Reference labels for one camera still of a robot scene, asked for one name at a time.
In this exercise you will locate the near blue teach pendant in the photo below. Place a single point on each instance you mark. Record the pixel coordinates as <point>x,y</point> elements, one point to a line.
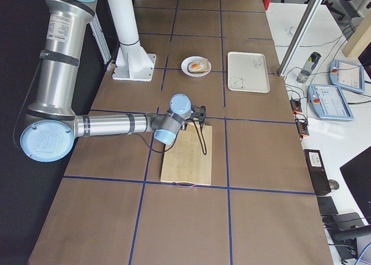
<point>329,103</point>

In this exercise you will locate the white camera mast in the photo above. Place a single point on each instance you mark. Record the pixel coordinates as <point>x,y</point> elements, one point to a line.
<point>133,63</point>

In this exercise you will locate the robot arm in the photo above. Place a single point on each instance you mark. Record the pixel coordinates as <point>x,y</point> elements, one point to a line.
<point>51,126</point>

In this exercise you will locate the black power box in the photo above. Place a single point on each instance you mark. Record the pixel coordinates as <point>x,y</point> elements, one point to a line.
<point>317,172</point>

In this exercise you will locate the black monitor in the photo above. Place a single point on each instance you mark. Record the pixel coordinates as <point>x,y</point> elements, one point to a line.
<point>356,174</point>

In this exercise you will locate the cream bear tray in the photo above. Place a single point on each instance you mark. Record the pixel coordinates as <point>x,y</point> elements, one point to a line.
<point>247,72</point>

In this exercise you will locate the bamboo cutting board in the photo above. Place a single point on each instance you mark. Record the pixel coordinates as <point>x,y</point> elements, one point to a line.
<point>190,159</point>

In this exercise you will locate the clear water bottle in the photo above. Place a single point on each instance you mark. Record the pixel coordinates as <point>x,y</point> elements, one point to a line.
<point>308,67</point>

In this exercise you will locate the bread slice with fried egg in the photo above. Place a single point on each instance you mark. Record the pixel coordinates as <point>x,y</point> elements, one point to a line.
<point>198,66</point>

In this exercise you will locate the blue teach pendant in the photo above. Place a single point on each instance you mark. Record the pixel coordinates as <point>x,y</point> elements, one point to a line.
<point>347,75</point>
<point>329,103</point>

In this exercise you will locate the aluminium frame post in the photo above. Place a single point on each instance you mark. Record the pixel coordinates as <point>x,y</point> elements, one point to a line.
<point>303,26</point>

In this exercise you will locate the far blue teach pendant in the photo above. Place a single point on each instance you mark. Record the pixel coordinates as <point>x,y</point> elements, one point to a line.
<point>347,75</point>

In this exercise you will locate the orange black connector block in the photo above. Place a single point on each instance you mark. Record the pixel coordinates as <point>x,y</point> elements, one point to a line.
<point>299,118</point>

